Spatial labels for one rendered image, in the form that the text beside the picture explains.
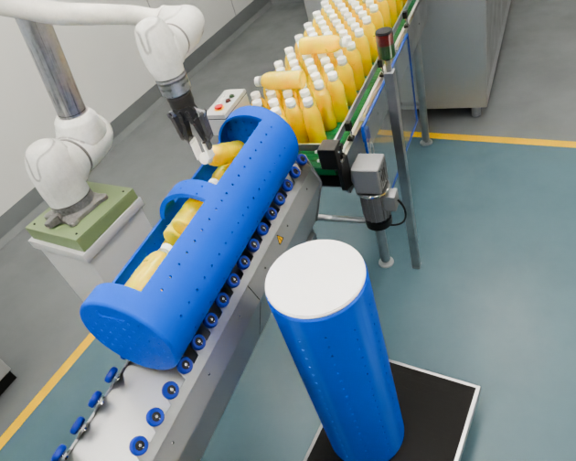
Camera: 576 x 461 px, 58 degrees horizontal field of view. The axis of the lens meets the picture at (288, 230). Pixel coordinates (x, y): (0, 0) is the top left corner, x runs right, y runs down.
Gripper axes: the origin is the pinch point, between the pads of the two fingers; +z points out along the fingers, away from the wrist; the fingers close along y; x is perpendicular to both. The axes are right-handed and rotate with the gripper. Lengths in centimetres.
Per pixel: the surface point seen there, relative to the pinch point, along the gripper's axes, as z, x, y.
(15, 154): 80, 100, -260
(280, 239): 35.0, -3.0, 18.7
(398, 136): 42, 67, 43
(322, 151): 23.3, 31.2, 25.0
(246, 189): 7.3, -10.0, 18.3
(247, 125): 7.4, 24.2, 2.4
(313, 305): 19, -40, 48
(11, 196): 103, 78, -262
